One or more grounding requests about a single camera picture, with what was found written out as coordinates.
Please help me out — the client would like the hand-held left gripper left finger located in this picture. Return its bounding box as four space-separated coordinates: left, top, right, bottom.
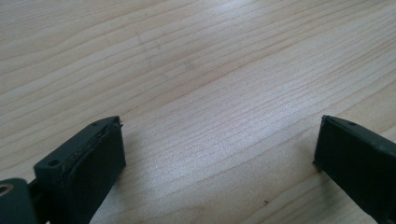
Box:
33 116 127 224

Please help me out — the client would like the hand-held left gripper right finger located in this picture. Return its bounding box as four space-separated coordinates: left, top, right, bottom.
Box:
312 114 396 224

